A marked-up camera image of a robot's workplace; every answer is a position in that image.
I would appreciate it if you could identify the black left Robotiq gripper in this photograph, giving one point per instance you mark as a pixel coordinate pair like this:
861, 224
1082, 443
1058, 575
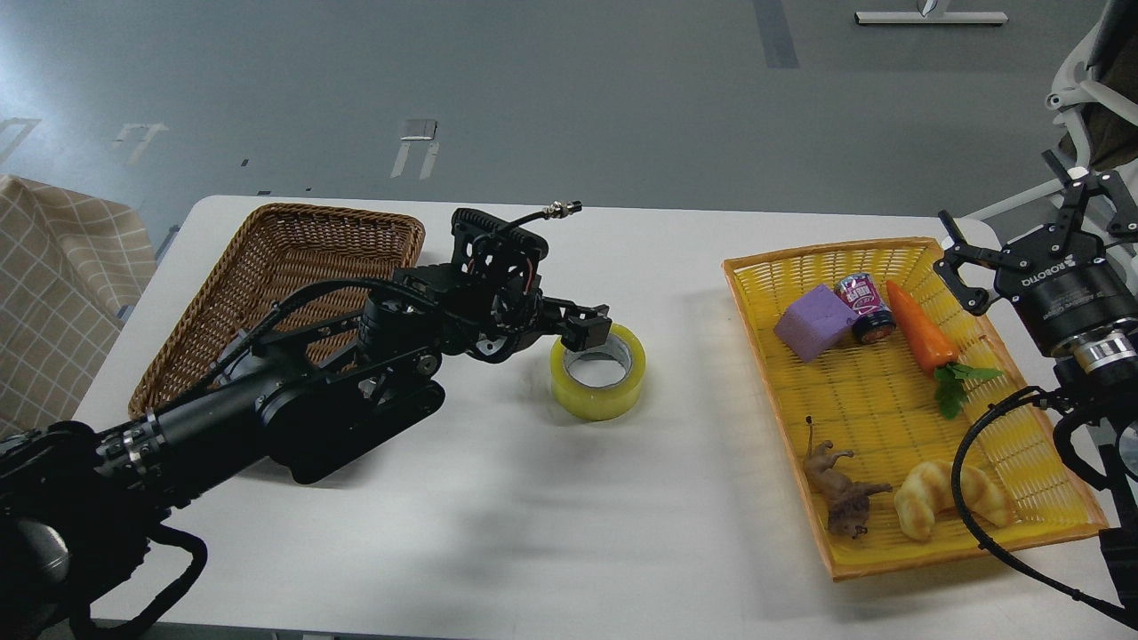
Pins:
490, 323

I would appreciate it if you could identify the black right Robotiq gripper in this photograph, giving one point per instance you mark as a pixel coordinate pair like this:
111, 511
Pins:
1062, 289

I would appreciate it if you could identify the yellow tape roll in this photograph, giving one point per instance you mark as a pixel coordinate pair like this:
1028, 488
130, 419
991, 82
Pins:
600, 402

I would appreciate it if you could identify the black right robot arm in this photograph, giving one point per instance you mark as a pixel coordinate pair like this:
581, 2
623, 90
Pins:
1095, 396

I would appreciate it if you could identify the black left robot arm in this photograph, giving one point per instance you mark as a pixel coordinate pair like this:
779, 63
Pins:
335, 369

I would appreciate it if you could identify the orange toy carrot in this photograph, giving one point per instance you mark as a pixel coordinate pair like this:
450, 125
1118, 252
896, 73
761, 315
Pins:
935, 353

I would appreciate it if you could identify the white office chair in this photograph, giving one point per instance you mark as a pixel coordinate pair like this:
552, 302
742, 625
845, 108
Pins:
1081, 83

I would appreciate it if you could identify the small pink labelled can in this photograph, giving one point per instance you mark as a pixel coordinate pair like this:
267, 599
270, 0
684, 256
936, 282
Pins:
874, 319

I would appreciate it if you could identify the yellow plastic woven basket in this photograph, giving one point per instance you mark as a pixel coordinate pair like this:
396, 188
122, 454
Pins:
875, 401

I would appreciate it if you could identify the purple foam block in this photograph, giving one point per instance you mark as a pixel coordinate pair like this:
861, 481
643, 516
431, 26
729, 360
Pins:
814, 323

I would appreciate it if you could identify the white stand base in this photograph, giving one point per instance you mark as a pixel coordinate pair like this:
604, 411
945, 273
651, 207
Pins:
930, 13

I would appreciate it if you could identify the toy croissant bread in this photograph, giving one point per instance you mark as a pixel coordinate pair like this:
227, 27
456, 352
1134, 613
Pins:
927, 492

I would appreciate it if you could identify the brown wicker basket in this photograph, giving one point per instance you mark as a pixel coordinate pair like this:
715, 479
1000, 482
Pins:
279, 248

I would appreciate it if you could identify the brown toy animal figure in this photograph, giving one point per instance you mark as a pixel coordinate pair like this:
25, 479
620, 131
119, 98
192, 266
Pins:
848, 501

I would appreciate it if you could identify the beige checked cloth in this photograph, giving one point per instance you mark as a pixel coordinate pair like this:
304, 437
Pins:
70, 263

